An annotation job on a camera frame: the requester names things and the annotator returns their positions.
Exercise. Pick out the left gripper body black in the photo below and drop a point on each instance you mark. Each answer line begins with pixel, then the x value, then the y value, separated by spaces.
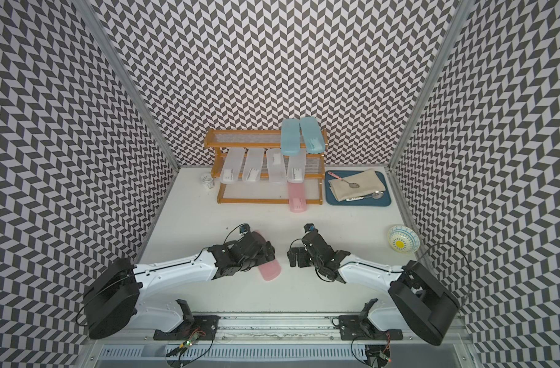
pixel 260 258

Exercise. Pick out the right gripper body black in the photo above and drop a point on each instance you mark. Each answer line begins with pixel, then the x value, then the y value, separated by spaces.
pixel 316 261

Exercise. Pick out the pink pencil case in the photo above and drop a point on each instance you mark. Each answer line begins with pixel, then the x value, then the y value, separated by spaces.
pixel 269 269
pixel 297 197

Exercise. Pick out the clear pencil case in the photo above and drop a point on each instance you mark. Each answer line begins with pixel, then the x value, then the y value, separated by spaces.
pixel 297 167
pixel 253 165
pixel 276 166
pixel 232 165

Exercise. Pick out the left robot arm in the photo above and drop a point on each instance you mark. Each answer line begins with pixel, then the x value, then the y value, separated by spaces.
pixel 124 296

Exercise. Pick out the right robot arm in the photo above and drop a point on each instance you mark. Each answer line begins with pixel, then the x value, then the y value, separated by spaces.
pixel 418 300

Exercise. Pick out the wooden three-tier shelf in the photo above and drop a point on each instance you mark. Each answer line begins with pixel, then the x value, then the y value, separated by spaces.
pixel 263 191

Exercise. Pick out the yellow patterned bowl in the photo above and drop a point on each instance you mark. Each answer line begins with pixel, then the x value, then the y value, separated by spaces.
pixel 403 239

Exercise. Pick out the clear plastic cup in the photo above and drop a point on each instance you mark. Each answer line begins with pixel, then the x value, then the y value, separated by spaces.
pixel 207 181

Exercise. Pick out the metal spoon on tray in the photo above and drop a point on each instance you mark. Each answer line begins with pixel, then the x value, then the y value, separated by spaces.
pixel 374 195

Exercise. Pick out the dark teal tray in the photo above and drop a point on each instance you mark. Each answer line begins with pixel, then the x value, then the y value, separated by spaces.
pixel 384 202

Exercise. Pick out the beige folded cloth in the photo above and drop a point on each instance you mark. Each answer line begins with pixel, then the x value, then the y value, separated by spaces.
pixel 368 180

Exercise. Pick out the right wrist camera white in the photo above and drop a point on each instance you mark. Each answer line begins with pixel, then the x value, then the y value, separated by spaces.
pixel 310 228

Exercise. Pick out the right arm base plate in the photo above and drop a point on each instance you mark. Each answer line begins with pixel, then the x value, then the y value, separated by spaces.
pixel 353 327

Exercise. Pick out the metal spoon pink handle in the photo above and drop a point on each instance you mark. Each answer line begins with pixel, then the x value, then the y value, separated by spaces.
pixel 352 185

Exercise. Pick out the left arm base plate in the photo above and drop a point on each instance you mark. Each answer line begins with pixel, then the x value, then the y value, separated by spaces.
pixel 205 325

